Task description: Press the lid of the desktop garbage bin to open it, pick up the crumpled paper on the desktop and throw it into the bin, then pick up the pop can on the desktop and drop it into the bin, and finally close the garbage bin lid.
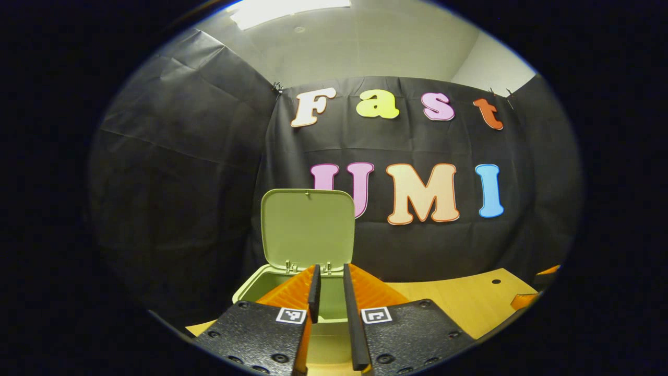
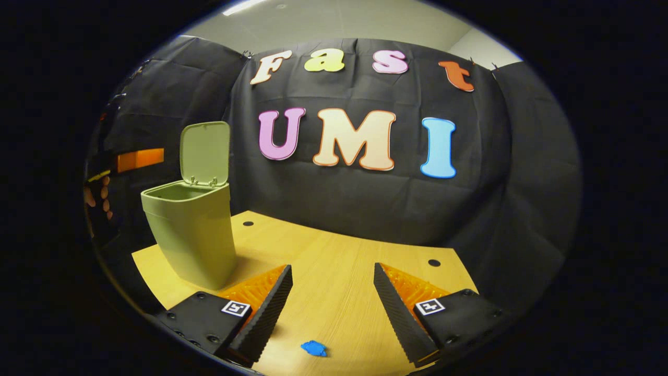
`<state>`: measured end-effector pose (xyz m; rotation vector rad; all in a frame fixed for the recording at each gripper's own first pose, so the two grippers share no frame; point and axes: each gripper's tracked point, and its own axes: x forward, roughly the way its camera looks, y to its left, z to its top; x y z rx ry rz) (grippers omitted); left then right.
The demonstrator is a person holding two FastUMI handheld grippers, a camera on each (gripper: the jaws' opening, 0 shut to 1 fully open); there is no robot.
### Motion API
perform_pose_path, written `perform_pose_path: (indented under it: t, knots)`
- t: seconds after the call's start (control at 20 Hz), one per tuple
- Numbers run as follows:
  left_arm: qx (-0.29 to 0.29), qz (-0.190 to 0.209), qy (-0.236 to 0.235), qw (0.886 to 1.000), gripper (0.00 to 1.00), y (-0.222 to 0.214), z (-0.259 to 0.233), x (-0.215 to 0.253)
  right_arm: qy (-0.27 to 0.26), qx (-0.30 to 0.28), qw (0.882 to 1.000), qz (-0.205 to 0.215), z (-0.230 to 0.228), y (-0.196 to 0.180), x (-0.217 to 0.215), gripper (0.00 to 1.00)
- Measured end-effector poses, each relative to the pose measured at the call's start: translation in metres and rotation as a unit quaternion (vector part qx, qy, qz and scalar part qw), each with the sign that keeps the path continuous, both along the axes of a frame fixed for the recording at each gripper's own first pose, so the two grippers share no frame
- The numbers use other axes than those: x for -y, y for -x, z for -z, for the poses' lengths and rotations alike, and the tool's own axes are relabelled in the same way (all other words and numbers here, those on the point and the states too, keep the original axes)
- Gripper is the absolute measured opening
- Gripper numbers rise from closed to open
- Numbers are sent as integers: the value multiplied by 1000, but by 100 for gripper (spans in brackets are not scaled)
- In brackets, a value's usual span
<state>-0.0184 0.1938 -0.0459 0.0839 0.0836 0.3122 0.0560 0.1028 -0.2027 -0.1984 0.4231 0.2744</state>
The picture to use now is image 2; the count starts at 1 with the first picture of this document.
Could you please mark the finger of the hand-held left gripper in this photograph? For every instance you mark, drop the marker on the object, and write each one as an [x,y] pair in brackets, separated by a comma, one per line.
[141,159]

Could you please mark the green desktop garbage bin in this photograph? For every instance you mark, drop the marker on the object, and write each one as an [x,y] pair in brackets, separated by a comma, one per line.
[193,235]

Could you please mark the blue paper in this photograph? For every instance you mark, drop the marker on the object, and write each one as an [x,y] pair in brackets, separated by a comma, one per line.
[313,348]

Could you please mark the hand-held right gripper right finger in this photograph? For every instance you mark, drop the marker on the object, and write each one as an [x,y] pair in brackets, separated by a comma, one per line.
[396,318]

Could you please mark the black backdrop cloth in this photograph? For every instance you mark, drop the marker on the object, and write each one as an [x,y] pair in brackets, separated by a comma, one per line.
[365,198]

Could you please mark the ceiling light panel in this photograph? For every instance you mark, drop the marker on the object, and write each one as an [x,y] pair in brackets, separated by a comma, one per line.
[244,6]

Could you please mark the wooden desktop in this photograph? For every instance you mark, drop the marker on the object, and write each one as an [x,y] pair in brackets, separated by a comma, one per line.
[334,271]

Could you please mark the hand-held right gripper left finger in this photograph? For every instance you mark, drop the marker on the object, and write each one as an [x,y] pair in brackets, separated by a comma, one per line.
[269,308]

